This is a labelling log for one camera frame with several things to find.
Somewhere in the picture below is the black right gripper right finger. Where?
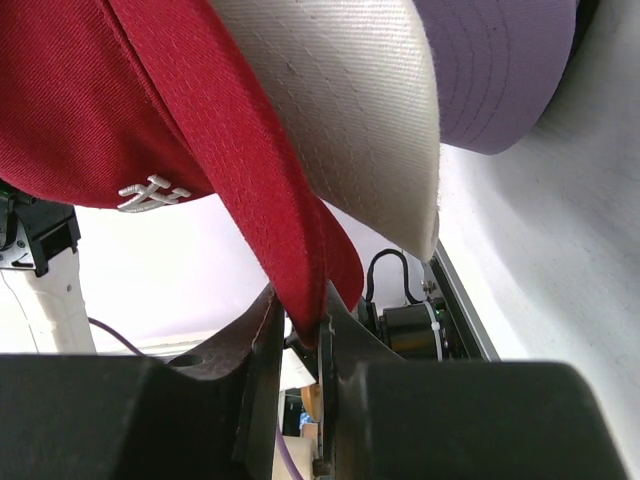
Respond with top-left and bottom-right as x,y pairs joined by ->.
318,289 -> 627,479

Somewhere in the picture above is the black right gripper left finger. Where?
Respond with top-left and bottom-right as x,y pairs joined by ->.
1,288 -> 284,479

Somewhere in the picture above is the red LA baseball cap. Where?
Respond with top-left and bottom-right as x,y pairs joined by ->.
1,1 -> 363,347

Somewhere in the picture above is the white baseball cap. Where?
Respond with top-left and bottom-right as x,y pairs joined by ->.
213,1 -> 440,261

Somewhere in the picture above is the lavender LA baseball cap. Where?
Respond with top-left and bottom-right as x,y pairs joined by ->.
416,0 -> 577,155

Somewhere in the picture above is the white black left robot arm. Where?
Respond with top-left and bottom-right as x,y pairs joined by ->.
1,182 -> 96,355

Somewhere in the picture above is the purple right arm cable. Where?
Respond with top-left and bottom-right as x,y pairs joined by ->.
274,424 -> 299,480

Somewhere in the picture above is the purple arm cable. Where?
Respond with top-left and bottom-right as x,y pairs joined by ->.
87,317 -> 149,357
274,424 -> 299,480

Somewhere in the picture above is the aluminium frame rail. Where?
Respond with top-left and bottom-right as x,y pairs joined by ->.
429,242 -> 500,361

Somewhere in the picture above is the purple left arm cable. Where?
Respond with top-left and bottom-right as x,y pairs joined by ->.
87,317 -> 149,357

